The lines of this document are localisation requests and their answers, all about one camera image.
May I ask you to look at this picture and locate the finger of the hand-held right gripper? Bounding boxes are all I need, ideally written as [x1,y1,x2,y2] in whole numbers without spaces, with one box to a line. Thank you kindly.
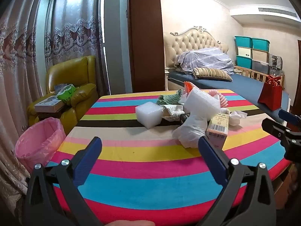
[278,109,301,126]
[262,118,301,162]

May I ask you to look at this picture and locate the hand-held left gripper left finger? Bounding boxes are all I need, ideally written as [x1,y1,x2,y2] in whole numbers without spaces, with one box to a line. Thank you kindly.
[25,137,104,226]

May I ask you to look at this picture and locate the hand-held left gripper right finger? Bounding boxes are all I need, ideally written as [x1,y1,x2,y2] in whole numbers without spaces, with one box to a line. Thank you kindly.
[195,136,277,226]

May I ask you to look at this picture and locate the beige pink cardboard box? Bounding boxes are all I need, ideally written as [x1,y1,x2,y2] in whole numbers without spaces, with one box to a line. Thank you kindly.
[206,113,230,149]

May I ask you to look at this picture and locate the white plastic bag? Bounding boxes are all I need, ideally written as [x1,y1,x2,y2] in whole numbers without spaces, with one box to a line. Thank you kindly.
[173,113,211,149]

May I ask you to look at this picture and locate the white tissue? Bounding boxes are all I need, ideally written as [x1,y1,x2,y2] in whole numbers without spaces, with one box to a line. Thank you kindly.
[227,110,248,126]

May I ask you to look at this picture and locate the white bubble wrap roll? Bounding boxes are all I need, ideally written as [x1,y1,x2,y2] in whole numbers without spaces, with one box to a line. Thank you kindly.
[185,88,221,120]

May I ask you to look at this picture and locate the white green printed paper bag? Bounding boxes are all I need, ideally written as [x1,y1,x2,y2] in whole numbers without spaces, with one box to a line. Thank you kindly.
[162,104,185,121]

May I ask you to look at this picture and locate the white foam block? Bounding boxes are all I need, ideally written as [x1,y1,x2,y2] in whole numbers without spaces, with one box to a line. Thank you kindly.
[135,102,165,130]

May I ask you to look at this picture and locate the green zigzag cloth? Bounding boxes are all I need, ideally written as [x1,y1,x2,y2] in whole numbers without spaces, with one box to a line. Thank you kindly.
[156,89,189,105]

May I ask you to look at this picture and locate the orange ended pink foam net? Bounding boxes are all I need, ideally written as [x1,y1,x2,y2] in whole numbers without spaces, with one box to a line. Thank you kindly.
[183,81,197,95]

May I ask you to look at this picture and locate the red tote bag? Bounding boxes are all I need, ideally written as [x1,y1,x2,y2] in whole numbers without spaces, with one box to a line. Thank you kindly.
[257,75,283,111]

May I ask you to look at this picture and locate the small black box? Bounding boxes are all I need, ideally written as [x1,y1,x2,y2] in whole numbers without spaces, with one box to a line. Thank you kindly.
[180,113,191,126]

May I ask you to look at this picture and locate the bed with blue sheet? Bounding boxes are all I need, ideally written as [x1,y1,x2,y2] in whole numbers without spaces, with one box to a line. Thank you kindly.
[166,68,290,118]

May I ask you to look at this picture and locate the black white checked bag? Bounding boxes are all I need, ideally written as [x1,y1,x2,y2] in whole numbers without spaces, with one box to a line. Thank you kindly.
[269,54,284,69]

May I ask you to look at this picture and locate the green plastic bag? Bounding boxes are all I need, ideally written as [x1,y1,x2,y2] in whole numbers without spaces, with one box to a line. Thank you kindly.
[57,84,78,105]

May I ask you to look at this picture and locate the thick white book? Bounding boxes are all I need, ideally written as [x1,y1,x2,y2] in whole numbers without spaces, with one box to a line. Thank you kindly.
[34,96,65,113]

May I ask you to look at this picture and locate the gold striped pillow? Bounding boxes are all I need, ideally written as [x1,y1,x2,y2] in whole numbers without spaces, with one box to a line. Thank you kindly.
[193,67,233,82]

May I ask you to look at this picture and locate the yellow leather armchair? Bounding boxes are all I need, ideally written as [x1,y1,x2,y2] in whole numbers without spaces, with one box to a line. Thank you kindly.
[27,56,99,136]

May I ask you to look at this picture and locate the stack of plastic storage boxes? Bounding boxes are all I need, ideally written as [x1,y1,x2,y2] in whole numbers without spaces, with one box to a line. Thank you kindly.
[234,36,270,74]

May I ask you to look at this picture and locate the pale blue striped quilt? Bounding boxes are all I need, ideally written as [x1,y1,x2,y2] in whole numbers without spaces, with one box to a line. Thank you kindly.
[175,47,235,76]

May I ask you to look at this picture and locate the ceiling air vent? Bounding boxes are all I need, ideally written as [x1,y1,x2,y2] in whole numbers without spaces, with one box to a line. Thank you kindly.
[258,8,296,18]

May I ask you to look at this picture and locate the beige tufted headboard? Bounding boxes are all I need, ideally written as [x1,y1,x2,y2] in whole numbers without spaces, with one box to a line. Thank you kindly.
[163,26,230,69]

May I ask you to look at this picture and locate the wide beige patterned curtain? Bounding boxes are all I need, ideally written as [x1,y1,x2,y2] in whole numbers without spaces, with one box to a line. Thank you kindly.
[0,0,51,226]

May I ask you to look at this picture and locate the narrow beige patterned curtain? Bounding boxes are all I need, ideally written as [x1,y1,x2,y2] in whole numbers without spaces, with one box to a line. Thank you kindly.
[45,0,111,97]

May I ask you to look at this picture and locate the brown wooden wardrobe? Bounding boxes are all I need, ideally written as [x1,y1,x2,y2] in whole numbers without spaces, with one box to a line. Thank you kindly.
[128,0,165,93]

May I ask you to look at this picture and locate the wooden bed rail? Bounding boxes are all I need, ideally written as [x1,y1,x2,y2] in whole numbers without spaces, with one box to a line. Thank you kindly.
[234,65,285,91]

